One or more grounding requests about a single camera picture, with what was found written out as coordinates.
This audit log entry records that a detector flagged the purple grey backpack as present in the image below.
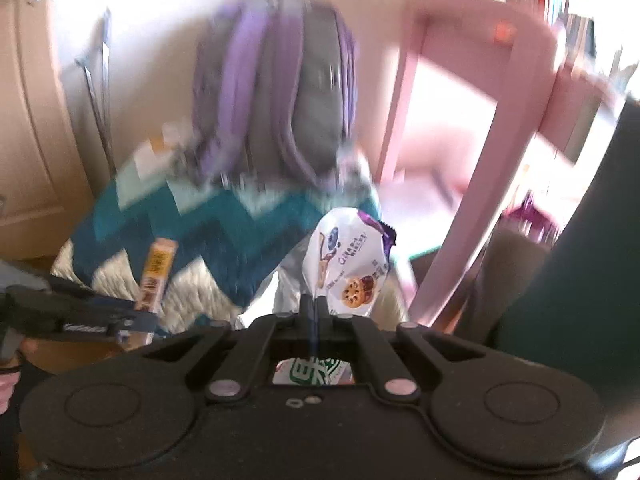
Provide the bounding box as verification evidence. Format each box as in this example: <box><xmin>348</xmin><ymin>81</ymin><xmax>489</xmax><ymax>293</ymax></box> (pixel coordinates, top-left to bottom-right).
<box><xmin>190</xmin><ymin>0</ymin><xmax>362</xmax><ymax>193</ymax></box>

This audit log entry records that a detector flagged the pink chair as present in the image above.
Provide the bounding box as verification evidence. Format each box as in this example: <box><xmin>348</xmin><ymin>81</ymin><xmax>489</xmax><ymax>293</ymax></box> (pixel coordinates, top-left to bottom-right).
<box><xmin>374</xmin><ymin>0</ymin><xmax>628</xmax><ymax>333</ymax></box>

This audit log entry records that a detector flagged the metal folding stand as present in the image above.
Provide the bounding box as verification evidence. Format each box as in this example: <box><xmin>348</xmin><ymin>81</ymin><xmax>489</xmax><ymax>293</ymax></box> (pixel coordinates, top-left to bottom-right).
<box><xmin>74</xmin><ymin>6</ymin><xmax>120</xmax><ymax>182</ymax></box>

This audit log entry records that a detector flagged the magenta toy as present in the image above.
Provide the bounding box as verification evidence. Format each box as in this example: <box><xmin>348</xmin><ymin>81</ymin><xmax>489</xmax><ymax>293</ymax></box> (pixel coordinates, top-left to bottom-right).
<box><xmin>504</xmin><ymin>194</ymin><xmax>558</xmax><ymax>242</ymax></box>

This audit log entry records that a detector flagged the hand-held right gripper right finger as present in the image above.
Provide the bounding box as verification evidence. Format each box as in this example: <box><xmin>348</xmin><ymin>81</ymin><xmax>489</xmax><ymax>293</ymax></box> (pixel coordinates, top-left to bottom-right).
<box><xmin>315</xmin><ymin>294</ymin><xmax>487</xmax><ymax>404</ymax></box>

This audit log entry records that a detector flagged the green white packet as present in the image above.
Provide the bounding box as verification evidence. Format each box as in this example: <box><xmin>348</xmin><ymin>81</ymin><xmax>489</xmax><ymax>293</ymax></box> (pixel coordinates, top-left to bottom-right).
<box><xmin>272</xmin><ymin>356</ymin><xmax>357</xmax><ymax>387</ymax></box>

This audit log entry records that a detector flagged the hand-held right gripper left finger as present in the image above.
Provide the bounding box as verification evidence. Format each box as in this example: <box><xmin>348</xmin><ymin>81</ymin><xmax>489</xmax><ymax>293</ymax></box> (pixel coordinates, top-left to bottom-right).
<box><xmin>142</xmin><ymin>294</ymin><xmax>316</xmax><ymax>403</ymax></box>

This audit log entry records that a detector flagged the white purple snack packet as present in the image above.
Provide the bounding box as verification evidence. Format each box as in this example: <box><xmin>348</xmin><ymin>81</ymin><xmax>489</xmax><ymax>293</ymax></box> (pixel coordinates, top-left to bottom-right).
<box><xmin>299</xmin><ymin>206</ymin><xmax>398</xmax><ymax>320</ymax></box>

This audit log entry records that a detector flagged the dark teal cloth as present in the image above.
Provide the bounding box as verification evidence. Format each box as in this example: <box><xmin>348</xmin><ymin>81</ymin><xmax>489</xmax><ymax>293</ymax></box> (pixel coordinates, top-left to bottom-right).
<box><xmin>492</xmin><ymin>95</ymin><xmax>640</xmax><ymax>468</ymax></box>

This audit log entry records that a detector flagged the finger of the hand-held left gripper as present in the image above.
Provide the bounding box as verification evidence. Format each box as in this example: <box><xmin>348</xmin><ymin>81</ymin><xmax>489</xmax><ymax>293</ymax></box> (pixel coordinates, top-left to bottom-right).
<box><xmin>47</xmin><ymin>316</ymin><xmax>170</xmax><ymax>345</ymax></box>
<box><xmin>6</xmin><ymin>285</ymin><xmax>143</xmax><ymax>322</ymax></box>

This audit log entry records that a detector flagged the yellow white snack bar packet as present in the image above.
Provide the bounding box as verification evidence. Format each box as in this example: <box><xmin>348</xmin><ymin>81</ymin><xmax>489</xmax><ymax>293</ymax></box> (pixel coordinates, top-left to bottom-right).
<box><xmin>134</xmin><ymin>238</ymin><xmax>180</xmax><ymax>313</ymax></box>

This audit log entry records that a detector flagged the cream cabinet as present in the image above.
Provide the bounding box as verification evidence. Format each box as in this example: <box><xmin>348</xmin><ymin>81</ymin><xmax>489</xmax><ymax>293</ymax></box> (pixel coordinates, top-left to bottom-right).
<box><xmin>0</xmin><ymin>0</ymin><xmax>103</xmax><ymax>263</ymax></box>

